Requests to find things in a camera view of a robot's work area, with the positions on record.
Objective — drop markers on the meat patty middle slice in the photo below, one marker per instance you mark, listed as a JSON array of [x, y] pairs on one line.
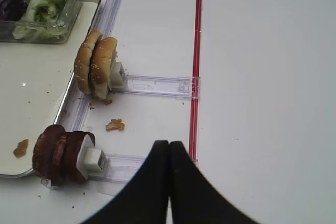
[[56, 167]]

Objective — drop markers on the white metal serving tray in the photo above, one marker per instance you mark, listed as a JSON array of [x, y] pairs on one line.
[[34, 83]]

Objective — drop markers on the clear cross rail at patties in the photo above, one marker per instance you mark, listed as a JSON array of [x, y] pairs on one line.
[[119, 172]]

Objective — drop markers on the fried crumb on tray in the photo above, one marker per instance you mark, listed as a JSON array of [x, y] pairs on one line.
[[21, 148]]

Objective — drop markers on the green lettuce leaves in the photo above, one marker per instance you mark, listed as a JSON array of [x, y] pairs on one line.
[[41, 11]]

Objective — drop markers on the meat patty outer slice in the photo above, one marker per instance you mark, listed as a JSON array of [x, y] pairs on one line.
[[44, 150]]

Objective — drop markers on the clear plastic salad container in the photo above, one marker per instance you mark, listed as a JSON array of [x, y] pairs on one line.
[[66, 19]]

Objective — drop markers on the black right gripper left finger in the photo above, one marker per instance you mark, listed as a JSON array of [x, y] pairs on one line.
[[144, 198]]

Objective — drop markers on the meat patty inner slice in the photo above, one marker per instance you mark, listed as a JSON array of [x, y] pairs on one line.
[[74, 142]]

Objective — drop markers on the white pusher block at buns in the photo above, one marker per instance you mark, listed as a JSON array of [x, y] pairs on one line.
[[117, 77]]

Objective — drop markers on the sesame bun top rear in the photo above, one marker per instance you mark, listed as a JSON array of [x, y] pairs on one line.
[[103, 59]]

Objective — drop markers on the sesame bun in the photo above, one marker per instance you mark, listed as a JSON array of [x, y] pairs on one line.
[[82, 61], [103, 59]]

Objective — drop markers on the purple cabbage leaves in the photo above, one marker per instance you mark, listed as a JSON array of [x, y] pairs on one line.
[[13, 10]]

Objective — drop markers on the clear rail along tray right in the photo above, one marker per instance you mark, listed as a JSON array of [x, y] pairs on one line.
[[76, 104]]

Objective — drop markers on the clear cross rail at buns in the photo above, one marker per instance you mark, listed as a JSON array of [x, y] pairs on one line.
[[179, 87]]

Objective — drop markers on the white pusher block at patties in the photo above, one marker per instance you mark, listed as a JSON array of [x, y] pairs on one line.
[[91, 161]]

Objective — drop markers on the right red divider strip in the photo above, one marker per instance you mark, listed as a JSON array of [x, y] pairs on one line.
[[192, 149]]

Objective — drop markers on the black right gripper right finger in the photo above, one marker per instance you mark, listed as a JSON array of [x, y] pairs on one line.
[[193, 198]]

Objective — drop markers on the sesame bun top front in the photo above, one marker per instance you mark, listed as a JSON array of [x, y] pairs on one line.
[[82, 61]]

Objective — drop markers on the fried crumb on table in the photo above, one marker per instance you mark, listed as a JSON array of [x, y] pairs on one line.
[[115, 124]]

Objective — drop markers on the meat patty slice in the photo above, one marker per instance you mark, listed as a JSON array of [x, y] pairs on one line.
[[74, 142], [44, 150], [56, 167]]

